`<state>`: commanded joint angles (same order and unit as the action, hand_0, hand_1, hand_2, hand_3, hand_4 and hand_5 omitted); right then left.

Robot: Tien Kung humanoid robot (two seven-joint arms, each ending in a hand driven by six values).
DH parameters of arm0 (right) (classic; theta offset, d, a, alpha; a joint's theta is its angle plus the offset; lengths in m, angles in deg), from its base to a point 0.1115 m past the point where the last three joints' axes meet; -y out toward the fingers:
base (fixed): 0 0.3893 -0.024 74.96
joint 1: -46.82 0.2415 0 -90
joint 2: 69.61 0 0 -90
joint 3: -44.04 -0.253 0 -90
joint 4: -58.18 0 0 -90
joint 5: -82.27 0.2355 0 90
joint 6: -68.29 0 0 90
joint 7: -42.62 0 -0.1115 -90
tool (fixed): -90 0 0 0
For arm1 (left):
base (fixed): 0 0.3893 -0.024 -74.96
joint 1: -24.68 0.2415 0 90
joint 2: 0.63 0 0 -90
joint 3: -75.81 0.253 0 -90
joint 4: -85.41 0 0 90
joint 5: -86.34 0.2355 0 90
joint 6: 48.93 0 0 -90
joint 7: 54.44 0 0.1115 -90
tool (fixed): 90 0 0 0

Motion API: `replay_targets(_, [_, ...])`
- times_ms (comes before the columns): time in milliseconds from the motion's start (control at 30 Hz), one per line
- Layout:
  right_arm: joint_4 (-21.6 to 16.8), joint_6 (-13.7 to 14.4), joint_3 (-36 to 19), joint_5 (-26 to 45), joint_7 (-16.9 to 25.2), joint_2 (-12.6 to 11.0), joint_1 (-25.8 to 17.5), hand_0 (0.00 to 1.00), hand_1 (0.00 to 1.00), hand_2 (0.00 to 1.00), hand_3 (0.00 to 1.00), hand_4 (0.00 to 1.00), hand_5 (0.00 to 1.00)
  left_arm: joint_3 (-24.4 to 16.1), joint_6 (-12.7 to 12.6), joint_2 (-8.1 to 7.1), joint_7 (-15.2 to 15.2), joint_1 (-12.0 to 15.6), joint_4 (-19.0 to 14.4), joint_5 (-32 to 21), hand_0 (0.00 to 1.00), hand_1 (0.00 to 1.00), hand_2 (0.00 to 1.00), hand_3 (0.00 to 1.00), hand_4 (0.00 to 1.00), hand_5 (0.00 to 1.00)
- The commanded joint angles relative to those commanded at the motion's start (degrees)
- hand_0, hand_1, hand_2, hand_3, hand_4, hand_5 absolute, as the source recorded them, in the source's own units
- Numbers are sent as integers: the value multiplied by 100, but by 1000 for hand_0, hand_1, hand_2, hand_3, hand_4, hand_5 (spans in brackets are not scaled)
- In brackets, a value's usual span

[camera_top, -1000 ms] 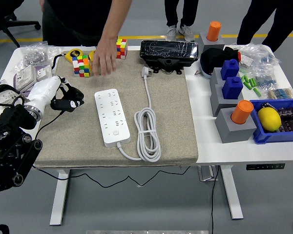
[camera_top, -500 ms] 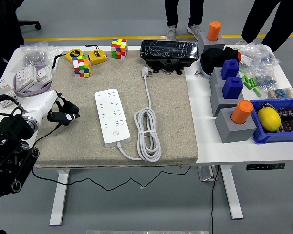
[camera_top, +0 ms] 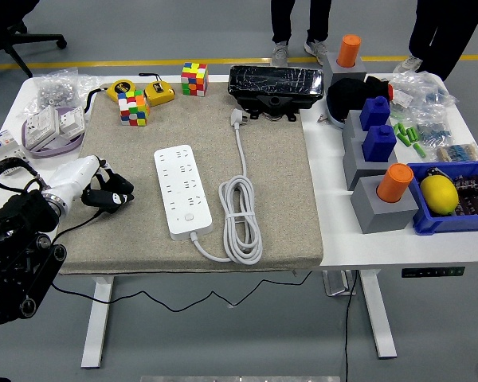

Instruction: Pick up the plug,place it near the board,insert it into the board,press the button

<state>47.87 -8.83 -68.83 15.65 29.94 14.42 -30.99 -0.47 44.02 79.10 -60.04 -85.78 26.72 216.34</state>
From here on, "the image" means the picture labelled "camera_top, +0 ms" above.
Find scrambled colourful puzzle cube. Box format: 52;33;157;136
180;61;210;97

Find round yellow tape measure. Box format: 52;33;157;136
82;78;139;116

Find yellow tape measure black label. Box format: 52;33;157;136
138;72;176;107

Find black clip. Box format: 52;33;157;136
425;166;449;183

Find clear bag metal screws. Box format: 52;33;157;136
22;67;104;120

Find metal box under table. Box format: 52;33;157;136
322;270;358;298

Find white circuit breaker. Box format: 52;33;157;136
0;129;29;176

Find blue block peg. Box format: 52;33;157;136
361;124;398;162
359;95;391;131

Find black office chair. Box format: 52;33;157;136
0;0;69;79

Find grey square holder block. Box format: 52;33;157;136
323;52;368;87
350;174;420;235
342;137;399;191
341;110;368;150

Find puzzle cube with white face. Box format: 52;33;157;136
117;89;151;127

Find dark brown component packs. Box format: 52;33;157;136
452;173;478;216

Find person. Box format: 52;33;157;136
269;0;332;68
393;0;478;83

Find yellow lemon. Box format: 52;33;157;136
419;174;460;216

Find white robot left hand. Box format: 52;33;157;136
43;154;135;212

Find black floor cable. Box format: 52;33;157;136
343;270;359;382

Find white power strip cord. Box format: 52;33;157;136
190;109;264;266

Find black cloth cap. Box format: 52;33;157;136
326;74;395;131

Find black plug cord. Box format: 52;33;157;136
49;209;315;314

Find clear bag blue components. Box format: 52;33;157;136
386;70;460;117
406;109;453;145

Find black film-wrapped device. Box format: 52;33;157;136
227;64;326;123

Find orange cylinder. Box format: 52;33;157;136
337;34;362;68
376;162;414;204

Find grey-brown mat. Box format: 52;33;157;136
50;81;324;275

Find white power strip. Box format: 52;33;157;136
153;144;214;242

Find black table control panel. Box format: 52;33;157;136
401;266;466;279

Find blue plastic bin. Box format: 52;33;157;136
406;160;478;236

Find purple band tray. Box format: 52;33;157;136
22;106;87;160

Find white socket panel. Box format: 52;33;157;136
25;105;61;150
57;106;87;136

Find clear bag beige resistors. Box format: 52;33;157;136
436;142;478;162

